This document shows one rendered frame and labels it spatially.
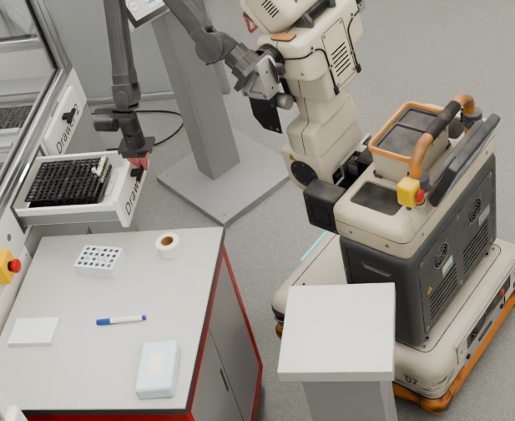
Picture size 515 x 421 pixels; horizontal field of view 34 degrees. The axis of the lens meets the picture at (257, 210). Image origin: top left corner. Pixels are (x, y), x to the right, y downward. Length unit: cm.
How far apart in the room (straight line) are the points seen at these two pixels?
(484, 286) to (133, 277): 114
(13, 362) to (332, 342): 85
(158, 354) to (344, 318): 48
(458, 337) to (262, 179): 136
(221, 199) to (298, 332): 161
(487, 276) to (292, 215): 102
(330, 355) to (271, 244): 143
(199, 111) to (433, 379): 155
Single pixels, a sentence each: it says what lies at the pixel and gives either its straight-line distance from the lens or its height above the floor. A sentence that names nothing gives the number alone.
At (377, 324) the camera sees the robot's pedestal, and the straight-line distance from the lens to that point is 216.
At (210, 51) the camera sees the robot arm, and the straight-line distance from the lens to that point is 231.
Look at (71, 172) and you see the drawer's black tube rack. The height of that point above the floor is 90.
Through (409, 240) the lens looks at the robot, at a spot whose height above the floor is 77.
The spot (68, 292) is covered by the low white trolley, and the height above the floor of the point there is 76.
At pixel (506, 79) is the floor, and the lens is 418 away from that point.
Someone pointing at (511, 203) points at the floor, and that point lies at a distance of 354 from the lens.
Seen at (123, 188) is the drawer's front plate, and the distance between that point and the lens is 250.
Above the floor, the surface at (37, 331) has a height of 78.
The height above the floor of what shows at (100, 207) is 89.
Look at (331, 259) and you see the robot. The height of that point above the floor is 28.
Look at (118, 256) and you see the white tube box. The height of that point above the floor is 79.
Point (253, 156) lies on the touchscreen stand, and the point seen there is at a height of 4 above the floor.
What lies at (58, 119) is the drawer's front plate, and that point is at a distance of 288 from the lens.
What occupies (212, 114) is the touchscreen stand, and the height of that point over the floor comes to 36.
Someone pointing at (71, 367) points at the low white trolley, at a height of 76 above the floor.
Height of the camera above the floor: 244
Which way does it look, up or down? 42 degrees down
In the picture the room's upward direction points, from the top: 15 degrees counter-clockwise
